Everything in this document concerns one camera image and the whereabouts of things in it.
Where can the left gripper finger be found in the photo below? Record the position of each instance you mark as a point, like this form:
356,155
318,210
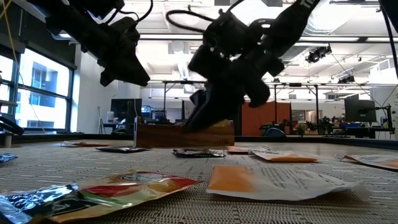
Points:
130,77
141,73

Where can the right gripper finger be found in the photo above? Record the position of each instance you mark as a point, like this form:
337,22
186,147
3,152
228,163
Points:
199,102
224,105

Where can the yellow and red tea bag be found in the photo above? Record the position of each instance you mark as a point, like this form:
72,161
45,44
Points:
124,193
224,124

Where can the wooden three-compartment organizer box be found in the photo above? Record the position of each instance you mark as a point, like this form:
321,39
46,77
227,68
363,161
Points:
174,138

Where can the orange and white tea bag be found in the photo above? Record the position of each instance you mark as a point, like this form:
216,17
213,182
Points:
286,158
376,161
239,150
87,144
280,183

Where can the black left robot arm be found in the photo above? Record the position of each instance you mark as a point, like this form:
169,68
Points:
71,18

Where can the black monitor on arm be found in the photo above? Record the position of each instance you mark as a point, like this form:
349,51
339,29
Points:
360,110

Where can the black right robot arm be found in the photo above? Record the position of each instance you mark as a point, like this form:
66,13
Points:
289,21

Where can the black monitor on stand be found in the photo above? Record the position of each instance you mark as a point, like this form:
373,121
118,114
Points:
126,108

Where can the orange room partition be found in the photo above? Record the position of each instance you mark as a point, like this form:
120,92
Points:
280,118

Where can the blue office chair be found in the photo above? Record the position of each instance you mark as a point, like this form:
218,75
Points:
275,132

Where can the grey woven placemat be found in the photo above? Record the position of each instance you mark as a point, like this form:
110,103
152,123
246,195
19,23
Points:
174,163

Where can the small potted office plant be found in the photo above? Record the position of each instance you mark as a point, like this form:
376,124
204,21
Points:
301,128

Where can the large glass window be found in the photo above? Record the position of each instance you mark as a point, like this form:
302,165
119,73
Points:
46,102

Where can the long ceiling light strip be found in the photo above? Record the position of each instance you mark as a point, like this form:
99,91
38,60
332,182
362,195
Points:
329,39

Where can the background office desk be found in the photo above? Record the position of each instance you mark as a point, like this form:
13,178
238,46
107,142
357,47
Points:
367,130

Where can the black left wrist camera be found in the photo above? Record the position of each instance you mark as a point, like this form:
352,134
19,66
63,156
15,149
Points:
124,29

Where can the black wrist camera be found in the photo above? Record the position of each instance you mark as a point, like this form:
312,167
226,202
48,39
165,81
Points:
227,29
124,29

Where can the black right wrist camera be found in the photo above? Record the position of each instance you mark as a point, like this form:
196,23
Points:
227,29

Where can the black ceiling-mounted camera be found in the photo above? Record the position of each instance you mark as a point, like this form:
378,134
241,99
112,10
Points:
317,54
346,79

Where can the black metal rack frame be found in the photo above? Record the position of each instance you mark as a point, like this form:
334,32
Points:
316,105

